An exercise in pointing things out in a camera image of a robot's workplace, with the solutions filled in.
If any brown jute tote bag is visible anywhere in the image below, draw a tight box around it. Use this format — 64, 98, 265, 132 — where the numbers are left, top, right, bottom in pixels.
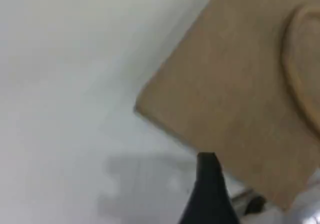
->
134, 0, 320, 211

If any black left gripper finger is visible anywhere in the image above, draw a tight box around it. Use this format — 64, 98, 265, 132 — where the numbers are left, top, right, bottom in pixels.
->
178, 152, 240, 224

